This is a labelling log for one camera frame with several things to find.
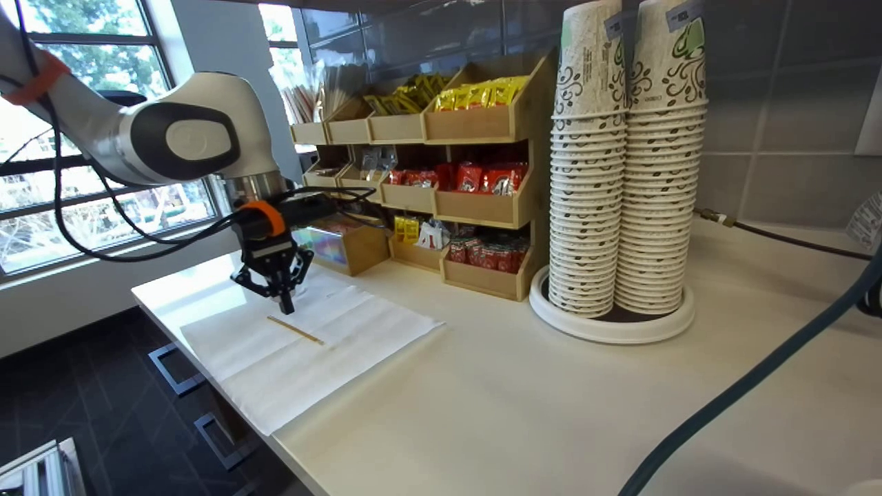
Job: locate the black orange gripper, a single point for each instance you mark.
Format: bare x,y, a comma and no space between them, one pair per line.
265,246

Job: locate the thin brown honey stick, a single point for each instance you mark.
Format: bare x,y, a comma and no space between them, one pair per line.
315,339

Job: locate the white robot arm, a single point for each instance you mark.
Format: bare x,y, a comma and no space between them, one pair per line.
207,124

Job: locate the small cardboard box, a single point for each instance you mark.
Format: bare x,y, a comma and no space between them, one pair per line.
344,242

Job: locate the white paper towel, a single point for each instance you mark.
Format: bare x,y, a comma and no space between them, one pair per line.
277,374

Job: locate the red snack packets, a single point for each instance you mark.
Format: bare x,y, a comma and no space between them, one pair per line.
463,177

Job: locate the wooden snack organizer rack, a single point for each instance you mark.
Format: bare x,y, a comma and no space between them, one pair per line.
487,242

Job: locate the yellow snack packets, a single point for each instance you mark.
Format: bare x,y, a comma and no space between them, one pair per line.
433,92

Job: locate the left paper cup stack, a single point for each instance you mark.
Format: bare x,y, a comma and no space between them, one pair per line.
585,177

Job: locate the paper cup stack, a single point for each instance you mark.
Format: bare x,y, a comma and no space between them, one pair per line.
585,177
663,155

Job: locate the white round cup tray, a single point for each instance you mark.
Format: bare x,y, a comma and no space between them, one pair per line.
622,328

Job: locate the right paper cup stack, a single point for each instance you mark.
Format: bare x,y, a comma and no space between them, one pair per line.
663,155

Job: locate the black metal floor frame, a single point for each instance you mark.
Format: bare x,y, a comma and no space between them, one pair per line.
218,425

